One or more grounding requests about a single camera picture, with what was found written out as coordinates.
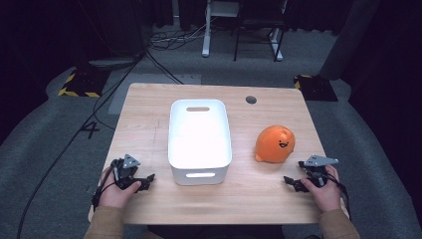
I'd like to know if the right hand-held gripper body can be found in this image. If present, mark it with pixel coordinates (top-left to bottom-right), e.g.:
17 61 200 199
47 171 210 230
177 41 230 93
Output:
298 154 340 189

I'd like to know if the white plastic bin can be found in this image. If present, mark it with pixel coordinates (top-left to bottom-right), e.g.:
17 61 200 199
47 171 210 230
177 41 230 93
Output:
167 99 233 186

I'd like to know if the grey curtain column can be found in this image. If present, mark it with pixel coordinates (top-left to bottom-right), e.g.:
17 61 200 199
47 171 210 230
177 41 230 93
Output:
318 0 381 81

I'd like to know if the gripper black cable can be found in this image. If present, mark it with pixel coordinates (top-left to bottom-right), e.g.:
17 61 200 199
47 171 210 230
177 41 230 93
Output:
326 171 351 217
92 158 121 212

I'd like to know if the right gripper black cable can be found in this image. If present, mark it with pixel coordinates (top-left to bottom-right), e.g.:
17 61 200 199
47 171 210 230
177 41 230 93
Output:
326 171 351 217

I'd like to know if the black yellow striped base plate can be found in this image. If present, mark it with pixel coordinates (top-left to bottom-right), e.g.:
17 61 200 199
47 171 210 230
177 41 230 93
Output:
57 67 111 99
293 74 339 103

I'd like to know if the person's right hand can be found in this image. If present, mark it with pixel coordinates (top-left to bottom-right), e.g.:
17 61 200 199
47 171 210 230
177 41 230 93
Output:
300 164 343 214

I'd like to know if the person's left hand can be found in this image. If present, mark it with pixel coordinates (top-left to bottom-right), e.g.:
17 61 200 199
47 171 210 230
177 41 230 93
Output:
98 164 142 210

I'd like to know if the bundle of floor cables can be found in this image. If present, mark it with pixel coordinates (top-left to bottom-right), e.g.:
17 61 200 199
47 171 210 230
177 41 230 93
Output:
146 19 208 52

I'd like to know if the orange plush toy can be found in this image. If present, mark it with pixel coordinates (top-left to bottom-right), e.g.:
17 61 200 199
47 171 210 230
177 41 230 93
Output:
254 124 297 164

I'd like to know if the grey flat stand base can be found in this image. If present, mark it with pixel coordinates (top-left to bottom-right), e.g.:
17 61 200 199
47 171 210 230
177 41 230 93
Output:
87 57 137 70

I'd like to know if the black metal chair frame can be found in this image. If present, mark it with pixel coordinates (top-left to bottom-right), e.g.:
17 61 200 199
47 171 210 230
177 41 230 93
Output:
232 0 288 63

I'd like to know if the thin black looped floor cable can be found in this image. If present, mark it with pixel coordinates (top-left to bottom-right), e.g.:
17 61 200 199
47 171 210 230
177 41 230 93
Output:
93 59 140 131

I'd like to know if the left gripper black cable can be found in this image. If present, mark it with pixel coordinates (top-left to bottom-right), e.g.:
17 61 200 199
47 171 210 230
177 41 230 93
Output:
92 158 121 212

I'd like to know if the white desk leg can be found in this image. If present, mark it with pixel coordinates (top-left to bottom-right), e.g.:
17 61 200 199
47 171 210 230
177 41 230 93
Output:
201 0 214 59
269 27 285 62

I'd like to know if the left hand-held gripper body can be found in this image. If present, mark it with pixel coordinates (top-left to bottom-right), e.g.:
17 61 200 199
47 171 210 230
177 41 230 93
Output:
110 153 141 191

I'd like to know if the long black floor cable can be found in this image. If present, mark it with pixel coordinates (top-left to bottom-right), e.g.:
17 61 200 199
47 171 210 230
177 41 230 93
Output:
15 49 147 239

